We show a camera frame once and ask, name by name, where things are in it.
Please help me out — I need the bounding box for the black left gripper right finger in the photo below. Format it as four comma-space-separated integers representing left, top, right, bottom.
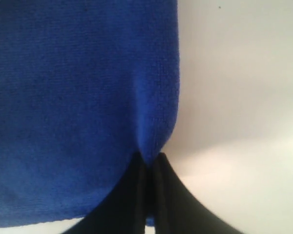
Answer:
152, 153, 241, 234

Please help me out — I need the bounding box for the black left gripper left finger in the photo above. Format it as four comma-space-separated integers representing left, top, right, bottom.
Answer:
65, 153, 147, 234

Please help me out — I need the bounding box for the blue towel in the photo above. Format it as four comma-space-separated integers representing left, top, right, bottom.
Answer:
0, 0, 179, 228

